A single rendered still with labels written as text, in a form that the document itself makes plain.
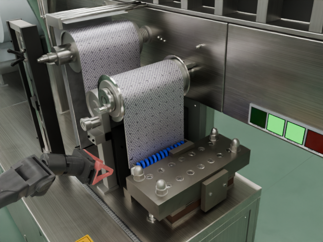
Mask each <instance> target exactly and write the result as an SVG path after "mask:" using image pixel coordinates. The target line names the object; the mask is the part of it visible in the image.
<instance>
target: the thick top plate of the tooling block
mask: <svg viewBox="0 0 323 242"><path fill-rule="evenodd" d="M209 136H210V135H208V136H206V137H204V138H202V139H200V140H198V141H196V142H194V148H192V149H190V150H188V151H186V152H185V153H183V154H181V155H179V156H177V157H175V158H172V157H171V156H167V157H165V158H163V159H161V160H159V161H157V162H155V163H153V164H151V165H149V166H147V167H145V168H143V171H144V175H145V180H144V181H140V182H137V181H135V180H134V179H133V177H134V175H130V176H128V177H126V184H127V192H128V193H129V194H130V195H131V196H132V197H133V198H135V199H136V200H137V201H138V202H139V203H140V204H141V205H142V206H143V207H144V208H145V209H147V210H148V211H149V212H150V213H151V214H152V215H153V216H154V217H155V218H156V219H157V220H158V221H160V220H162V219H163V218H165V217H167V216H168V215H170V214H171V213H173V212H174V211H176V210H178V209H179V208H181V207H182V206H184V205H185V204H187V203H189V202H190V201H192V200H193V199H195V198H196V197H198V196H199V195H201V182H203V181H204V180H206V179H208V178H209V177H211V176H212V175H214V174H216V173H217V172H219V171H221V170H222V169H225V170H227V171H228V177H229V176H231V175H232V174H234V173H235V172H237V171H239V170H240V169H242V168H243V167H245V166H246V165H248V164H249V159H250V151H251V150H250V149H249V148H247V147H245V146H243V145H241V144H240V149H241V150H240V152H238V153H233V152H231V151H230V150H229V149H230V144H231V143H232V140H231V139H229V138H227V137H225V136H223V135H221V134H219V140H218V141H211V140H210V139H209ZM160 179H163V180H164V181H165V183H166V186H167V190H168V194H167V195H166V196H164V197H159V196H157V195H156V194H155V191H156V184H157V181H158V180H160Z"/></svg>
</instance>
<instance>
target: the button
mask: <svg viewBox="0 0 323 242"><path fill-rule="evenodd" d="M75 242H93V241H92V239H91V238H90V237H89V235H86V236H84V237H82V238H81V239H79V240H77V241H75Z"/></svg>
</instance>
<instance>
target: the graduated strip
mask: <svg viewBox="0 0 323 242"><path fill-rule="evenodd" d="M73 177H74V178H75V179H76V180H77V181H78V182H79V183H80V184H81V186H82V187H83V188H84V189H85V190H86V191H87V192H88V193H89V194H90V195H91V196H92V198H93V199H94V200H95V201H96V202H97V203H98V204H99V205H100V206H101V207H102V208H103V210H104V211H105V212H106V213H107V214H108V215H109V216H110V217H111V218H112V219H113V220H114V222H115V223H116V224H117V225H118V226H119V227H120V228H121V229H122V230H123V231H124V232H125V233H126V235H127V236H128V237H129V238H130V239H131V240H132V241H133V242H143V241H142V240H141V239H140V238H139V237H138V236H137V235H136V234H135V233H134V232H133V231H132V230H131V229H130V228H129V227H128V225H127V224H126V223H125V222H124V221H123V220H122V219H121V218H120V217H119V216H118V215H117V214H116V213H115V212H114V211H113V210H112V209H111V208H110V207H109V206H108V204H107V203H106V202H105V201H104V200H103V199H102V198H101V197H100V196H99V195H98V194H97V193H96V192H95V191H94V190H93V189H92V188H91V187H90V186H89V185H88V184H82V183H81V182H80V181H79V180H78V178H77V177H76V176H73Z"/></svg>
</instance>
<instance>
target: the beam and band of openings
mask: <svg viewBox="0 0 323 242"><path fill-rule="evenodd" d="M117 1H122V2H130V1H136V2H139V1H140V2H141V3H146V4H147V6H148V7H152V8H157V9H163V10H168V11H173V12H179V13H184V14H190V15H194V16H200V17H205V18H210V19H215V20H220V21H225V22H230V23H235V24H242V25H247V26H252V27H257V28H262V29H267V30H272V31H277V32H282V33H287V34H292V35H297V36H304V37H309V38H314V39H319V40H323V0H117ZM243 12H244V13H243ZM255 14H256V15H255ZM282 18H283V19H282ZM285 19H286V20H285ZM288 19H289V20H288ZM294 20H295V21H294ZM297 21H298V22H297ZM300 21H301V22H300ZM306 22H307V23H306Z"/></svg>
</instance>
